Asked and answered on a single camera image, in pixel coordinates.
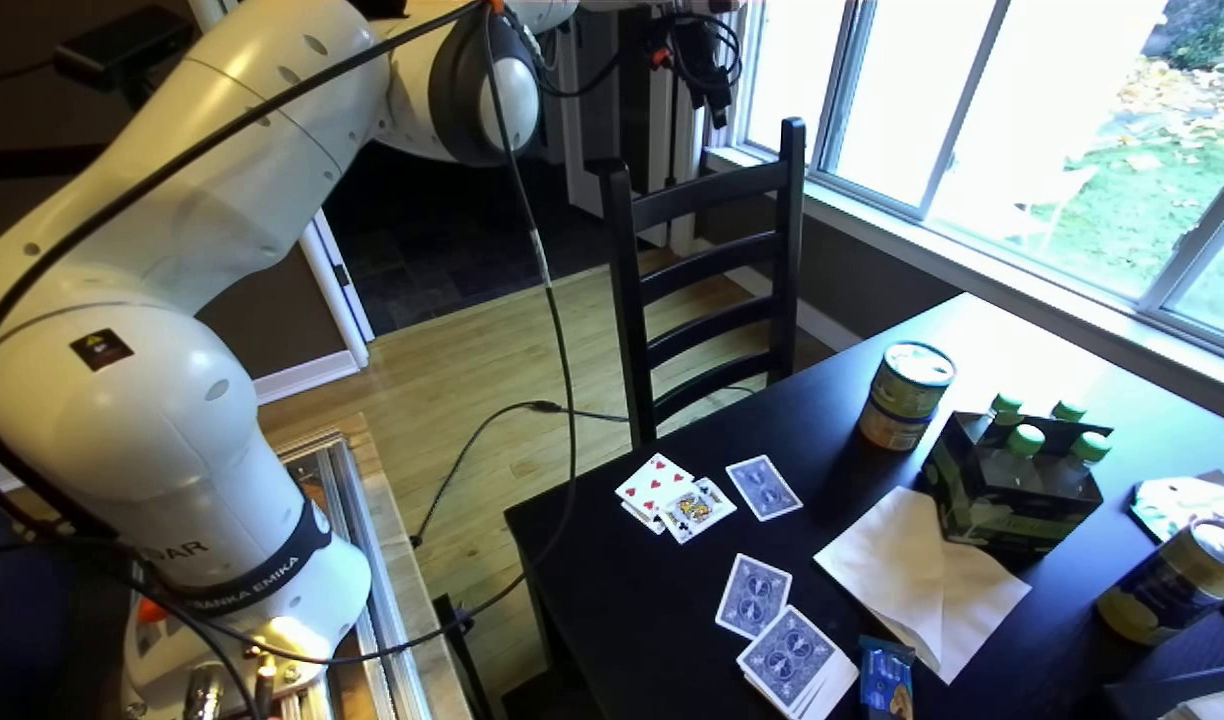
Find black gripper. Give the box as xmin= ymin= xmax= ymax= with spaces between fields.
xmin=654 ymin=0 xmax=752 ymax=135

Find dark wooden ladderback chair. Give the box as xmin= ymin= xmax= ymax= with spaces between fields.
xmin=602 ymin=110 xmax=813 ymax=457

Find white baseboard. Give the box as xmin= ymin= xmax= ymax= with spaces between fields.
xmin=767 ymin=280 xmax=868 ymax=360

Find can with green lid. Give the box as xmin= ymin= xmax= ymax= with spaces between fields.
xmin=857 ymin=334 xmax=960 ymax=461

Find face-up hearts playing card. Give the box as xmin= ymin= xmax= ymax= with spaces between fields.
xmin=613 ymin=447 xmax=697 ymax=540

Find face-up court playing card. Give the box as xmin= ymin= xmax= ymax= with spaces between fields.
xmin=656 ymin=470 xmax=740 ymax=548

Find green bottle pack black carrier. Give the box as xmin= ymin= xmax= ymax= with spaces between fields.
xmin=917 ymin=388 xmax=1121 ymax=574

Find tan cardboard piece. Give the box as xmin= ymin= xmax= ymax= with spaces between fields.
xmin=810 ymin=478 xmax=1037 ymax=687

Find blue-backed playing card stack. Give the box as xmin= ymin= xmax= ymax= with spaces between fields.
xmin=732 ymin=601 xmax=863 ymax=720

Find metal framed glass panel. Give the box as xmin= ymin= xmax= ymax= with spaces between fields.
xmin=279 ymin=423 xmax=482 ymax=720

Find white flat package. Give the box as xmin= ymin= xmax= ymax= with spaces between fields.
xmin=1126 ymin=470 xmax=1224 ymax=548

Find yellow labelled can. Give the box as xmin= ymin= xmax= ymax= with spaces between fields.
xmin=1094 ymin=515 xmax=1224 ymax=652

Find large window with frame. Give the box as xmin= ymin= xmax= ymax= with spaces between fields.
xmin=708 ymin=0 xmax=1224 ymax=395

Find black floor cable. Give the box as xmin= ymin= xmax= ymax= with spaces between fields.
xmin=410 ymin=395 xmax=641 ymax=553

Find white wooden frame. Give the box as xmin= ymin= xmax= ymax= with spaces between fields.
xmin=244 ymin=206 xmax=380 ymax=407

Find black camera on stand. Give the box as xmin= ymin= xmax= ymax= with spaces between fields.
xmin=50 ymin=11 xmax=175 ymax=92

